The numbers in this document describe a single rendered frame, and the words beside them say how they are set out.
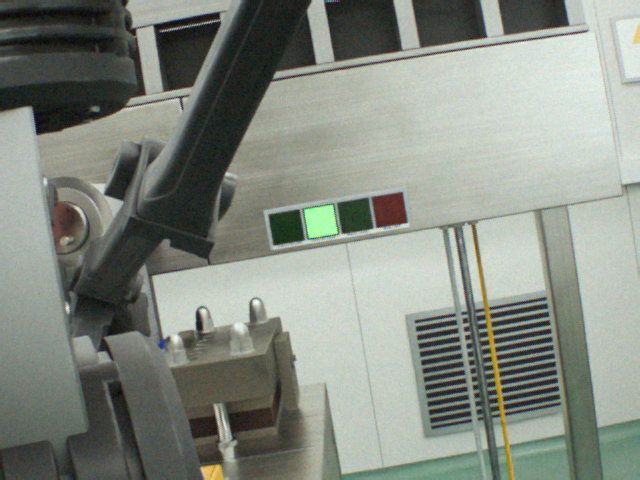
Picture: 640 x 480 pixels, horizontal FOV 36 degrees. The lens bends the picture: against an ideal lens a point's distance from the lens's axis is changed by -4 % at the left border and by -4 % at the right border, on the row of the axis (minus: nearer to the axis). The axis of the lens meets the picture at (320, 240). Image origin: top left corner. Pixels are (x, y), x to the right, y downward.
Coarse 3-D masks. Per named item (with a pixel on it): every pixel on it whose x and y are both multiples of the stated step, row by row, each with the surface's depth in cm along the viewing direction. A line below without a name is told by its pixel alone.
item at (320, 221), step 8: (312, 208) 176; (320, 208) 176; (328, 208) 176; (312, 216) 176; (320, 216) 176; (328, 216) 176; (312, 224) 176; (320, 224) 176; (328, 224) 176; (312, 232) 176; (320, 232) 176; (328, 232) 176; (336, 232) 176
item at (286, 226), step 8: (272, 216) 176; (280, 216) 176; (288, 216) 176; (296, 216) 176; (272, 224) 176; (280, 224) 176; (288, 224) 176; (296, 224) 176; (280, 232) 176; (288, 232) 176; (296, 232) 176; (280, 240) 177; (288, 240) 176
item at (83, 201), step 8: (64, 192) 144; (72, 192) 144; (80, 192) 144; (64, 200) 144; (72, 200) 144; (80, 200) 144; (88, 200) 144; (88, 208) 144; (96, 208) 144; (88, 216) 144; (96, 216) 144; (96, 224) 144; (96, 232) 144; (88, 240) 144; (56, 256) 144; (64, 256) 144; (72, 256) 144; (64, 264) 144; (72, 264) 144
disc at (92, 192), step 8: (64, 176) 144; (56, 184) 144; (64, 184) 144; (72, 184) 144; (80, 184) 144; (88, 184) 144; (88, 192) 144; (96, 192) 144; (96, 200) 144; (104, 200) 144; (104, 208) 144; (104, 216) 144; (112, 216) 144; (104, 224) 144; (104, 232) 144; (80, 248) 144
